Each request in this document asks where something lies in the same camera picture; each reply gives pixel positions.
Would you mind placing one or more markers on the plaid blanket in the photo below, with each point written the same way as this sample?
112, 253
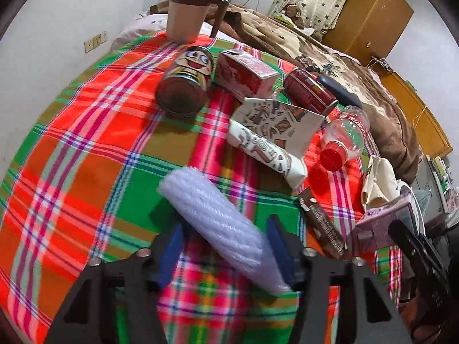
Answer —
89, 150

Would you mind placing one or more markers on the dark blue case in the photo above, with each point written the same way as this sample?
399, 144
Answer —
340, 91

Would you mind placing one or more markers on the red and white juice carton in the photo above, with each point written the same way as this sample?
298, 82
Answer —
244, 75

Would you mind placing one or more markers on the wooden wardrobe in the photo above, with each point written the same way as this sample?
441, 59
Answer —
373, 18

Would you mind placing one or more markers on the white bubble wrap roll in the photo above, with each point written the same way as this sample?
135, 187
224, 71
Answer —
222, 222

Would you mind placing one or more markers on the beige brown travel mug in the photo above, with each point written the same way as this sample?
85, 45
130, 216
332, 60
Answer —
186, 18

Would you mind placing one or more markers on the purple drink carton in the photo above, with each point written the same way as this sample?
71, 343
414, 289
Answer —
380, 225

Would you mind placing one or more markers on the brown patterned blanket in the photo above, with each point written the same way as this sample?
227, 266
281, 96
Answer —
387, 122

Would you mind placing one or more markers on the wall socket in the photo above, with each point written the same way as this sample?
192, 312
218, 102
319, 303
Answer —
95, 42

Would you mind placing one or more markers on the cluttered bedside table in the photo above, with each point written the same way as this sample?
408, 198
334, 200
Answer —
444, 182

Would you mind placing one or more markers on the wooden headboard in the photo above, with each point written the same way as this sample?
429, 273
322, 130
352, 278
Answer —
412, 104

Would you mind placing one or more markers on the brown teddy bear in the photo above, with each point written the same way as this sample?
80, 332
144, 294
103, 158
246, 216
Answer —
294, 12

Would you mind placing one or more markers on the printed white paper tray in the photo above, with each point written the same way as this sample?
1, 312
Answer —
287, 122

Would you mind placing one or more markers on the dark snack packet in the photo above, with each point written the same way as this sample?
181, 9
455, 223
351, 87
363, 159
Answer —
306, 62

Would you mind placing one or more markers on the clear plastic bottle red cap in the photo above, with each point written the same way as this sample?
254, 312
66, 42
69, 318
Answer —
344, 136

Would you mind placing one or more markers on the red cartoon drink can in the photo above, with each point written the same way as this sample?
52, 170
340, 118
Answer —
186, 75

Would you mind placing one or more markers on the dark red drink can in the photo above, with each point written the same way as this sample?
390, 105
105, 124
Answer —
308, 89

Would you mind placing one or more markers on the white bed sheet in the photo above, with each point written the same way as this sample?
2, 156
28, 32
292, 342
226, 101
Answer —
136, 28

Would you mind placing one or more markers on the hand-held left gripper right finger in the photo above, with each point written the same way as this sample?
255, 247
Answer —
278, 254

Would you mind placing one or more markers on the white patterned tube pack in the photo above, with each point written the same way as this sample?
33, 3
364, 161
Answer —
261, 150

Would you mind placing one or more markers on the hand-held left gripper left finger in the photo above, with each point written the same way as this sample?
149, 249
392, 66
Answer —
172, 251

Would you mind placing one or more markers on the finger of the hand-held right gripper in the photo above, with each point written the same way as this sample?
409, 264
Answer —
423, 252

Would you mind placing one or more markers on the brown snack wrapper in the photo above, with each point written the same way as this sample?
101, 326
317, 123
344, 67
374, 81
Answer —
321, 224

